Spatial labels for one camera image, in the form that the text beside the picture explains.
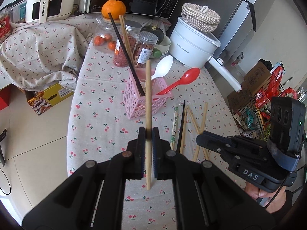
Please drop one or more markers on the jar of red berries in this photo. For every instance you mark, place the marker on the jar of red berries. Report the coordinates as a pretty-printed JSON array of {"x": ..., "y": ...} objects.
[{"x": 134, "y": 27}]

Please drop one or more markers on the red snack packets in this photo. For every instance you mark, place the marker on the red snack packets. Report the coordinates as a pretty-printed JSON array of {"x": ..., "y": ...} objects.
[{"x": 275, "y": 76}]

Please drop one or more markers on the printed pale chopstick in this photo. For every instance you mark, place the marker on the printed pale chopstick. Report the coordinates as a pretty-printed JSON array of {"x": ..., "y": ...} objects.
[{"x": 174, "y": 124}]

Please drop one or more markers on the black grey device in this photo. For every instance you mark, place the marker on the black grey device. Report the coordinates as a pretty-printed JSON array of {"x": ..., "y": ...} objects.
[{"x": 2, "y": 146}]

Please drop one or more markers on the glass jar of tangerines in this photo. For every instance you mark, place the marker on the glass jar of tangerines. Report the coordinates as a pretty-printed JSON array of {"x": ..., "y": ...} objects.
[{"x": 103, "y": 31}]

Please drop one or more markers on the black chopstick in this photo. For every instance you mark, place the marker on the black chopstick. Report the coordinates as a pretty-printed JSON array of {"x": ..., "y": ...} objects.
[
  {"x": 182, "y": 119},
  {"x": 120, "y": 40}
]

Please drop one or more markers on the white bowl with green knob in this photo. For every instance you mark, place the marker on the white bowl with green knob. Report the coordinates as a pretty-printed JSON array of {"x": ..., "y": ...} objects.
[{"x": 164, "y": 48}]

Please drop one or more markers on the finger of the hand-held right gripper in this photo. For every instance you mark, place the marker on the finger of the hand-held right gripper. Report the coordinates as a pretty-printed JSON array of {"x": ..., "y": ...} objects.
[{"x": 211, "y": 141}]

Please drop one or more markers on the draped cherry print cloth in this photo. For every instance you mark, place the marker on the draped cherry print cloth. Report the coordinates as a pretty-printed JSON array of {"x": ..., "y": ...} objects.
[{"x": 43, "y": 52}]

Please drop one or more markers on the dark green squash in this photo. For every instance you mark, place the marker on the dark green squash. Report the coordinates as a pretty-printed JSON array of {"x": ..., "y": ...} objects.
[{"x": 157, "y": 32}]

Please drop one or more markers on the small jar of dried fruit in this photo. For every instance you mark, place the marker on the small jar of dried fruit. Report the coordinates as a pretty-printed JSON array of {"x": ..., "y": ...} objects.
[{"x": 145, "y": 50}]

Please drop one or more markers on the red box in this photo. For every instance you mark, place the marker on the red box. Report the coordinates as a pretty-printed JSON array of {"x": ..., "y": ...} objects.
[{"x": 3, "y": 98}]

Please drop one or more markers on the person's right hand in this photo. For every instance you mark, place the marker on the person's right hand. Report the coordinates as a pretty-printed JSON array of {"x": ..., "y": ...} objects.
[{"x": 256, "y": 192}]

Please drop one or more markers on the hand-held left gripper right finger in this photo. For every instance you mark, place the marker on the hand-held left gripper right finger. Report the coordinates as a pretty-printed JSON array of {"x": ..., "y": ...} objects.
[{"x": 155, "y": 148}]

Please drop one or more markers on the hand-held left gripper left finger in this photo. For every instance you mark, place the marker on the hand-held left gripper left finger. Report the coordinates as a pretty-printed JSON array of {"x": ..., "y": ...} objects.
[{"x": 143, "y": 146}]

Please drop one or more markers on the white air fryer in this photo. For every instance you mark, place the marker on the white air fryer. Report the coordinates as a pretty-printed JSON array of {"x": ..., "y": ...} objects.
[{"x": 60, "y": 7}]

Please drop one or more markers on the silver refrigerator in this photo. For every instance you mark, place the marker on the silver refrigerator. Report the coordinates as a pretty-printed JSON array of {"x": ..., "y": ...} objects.
[{"x": 239, "y": 16}]

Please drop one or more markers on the red plastic spoon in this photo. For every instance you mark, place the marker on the red plastic spoon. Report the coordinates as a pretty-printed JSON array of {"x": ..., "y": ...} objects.
[{"x": 191, "y": 74}]

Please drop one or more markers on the yellow printed cardboard box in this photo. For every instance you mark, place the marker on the yellow printed cardboard box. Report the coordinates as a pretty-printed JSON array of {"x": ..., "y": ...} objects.
[{"x": 55, "y": 95}]

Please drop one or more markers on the orange tangerine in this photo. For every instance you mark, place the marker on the orange tangerine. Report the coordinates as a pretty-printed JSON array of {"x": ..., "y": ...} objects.
[{"x": 114, "y": 9}]

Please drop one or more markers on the white electric cooking pot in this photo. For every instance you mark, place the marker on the white electric cooking pot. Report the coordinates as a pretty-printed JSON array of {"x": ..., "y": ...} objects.
[{"x": 189, "y": 48}]

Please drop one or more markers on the red label plastic jar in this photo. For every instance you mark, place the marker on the red label plastic jar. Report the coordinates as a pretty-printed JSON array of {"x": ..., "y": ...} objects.
[{"x": 4, "y": 28}]

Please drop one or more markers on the pink plastic utensil basket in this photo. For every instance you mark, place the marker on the pink plastic utensil basket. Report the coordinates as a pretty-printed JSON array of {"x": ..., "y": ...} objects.
[{"x": 134, "y": 105}]

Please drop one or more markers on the dark packet boxes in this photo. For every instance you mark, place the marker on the dark packet boxes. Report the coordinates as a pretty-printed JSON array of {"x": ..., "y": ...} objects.
[{"x": 19, "y": 9}]

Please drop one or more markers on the white plastic spoon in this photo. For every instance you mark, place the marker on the white plastic spoon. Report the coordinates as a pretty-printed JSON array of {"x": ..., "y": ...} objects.
[{"x": 165, "y": 64}]

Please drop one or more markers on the pile of chopsticks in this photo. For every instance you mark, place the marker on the pile of chopsticks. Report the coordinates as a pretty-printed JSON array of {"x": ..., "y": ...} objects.
[{"x": 193, "y": 122}]

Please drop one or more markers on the brown cardboard box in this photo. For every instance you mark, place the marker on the brown cardboard box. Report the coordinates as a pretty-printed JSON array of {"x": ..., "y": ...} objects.
[{"x": 256, "y": 76}]

